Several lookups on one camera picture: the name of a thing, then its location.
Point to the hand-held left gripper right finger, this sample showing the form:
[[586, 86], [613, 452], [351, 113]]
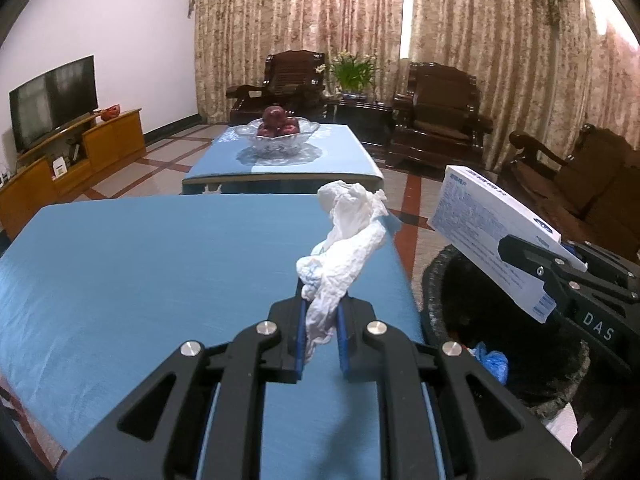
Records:
[[341, 337]]

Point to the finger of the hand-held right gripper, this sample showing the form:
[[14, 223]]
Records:
[[610, 270], [575, 295]]

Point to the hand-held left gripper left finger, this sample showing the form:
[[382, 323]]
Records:
[[300, 332]]

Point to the white paper towel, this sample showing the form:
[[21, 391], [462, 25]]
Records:
[[350, 240]]

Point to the blue plastic bag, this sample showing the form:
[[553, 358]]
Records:
[[492, 362]]

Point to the black woven trash bin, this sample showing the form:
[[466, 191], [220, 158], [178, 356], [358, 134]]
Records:
[[450, 300]]

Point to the white cardboard box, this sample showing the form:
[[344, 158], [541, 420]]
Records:
[[480, 215]]

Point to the dark wooden sofa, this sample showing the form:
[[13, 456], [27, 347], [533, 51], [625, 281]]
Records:
[[590, 185]]

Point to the plain blue tablecloth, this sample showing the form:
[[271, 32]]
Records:
[[150, 270]]

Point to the blue coffee table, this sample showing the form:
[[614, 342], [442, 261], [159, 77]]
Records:
[[345, 155]]

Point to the glass fruit bowl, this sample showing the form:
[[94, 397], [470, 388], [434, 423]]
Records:
[[277, 145]]

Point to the red apple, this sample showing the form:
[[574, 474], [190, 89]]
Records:
[[265, 131], [290, 126], [274, 116]]

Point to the dark wooden side table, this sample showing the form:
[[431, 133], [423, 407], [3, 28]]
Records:
[[365, 117]]

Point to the dark wooden armchair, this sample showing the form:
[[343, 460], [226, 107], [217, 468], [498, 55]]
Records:
[[290, 80], [440, 110]]

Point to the green potted plant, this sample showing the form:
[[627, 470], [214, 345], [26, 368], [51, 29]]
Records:
[[355, 72]]

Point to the wooden television cabinet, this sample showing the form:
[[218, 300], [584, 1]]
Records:
[[115, 135]]

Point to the beige patterned curtain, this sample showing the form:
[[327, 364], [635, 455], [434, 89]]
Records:
[[475, 20]]

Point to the red ornament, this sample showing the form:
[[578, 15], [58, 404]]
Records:
[[111, 112]]

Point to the small white box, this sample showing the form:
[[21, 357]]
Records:
[[59, 166]]

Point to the flat screen television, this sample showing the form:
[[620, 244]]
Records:
[[52, 100]]

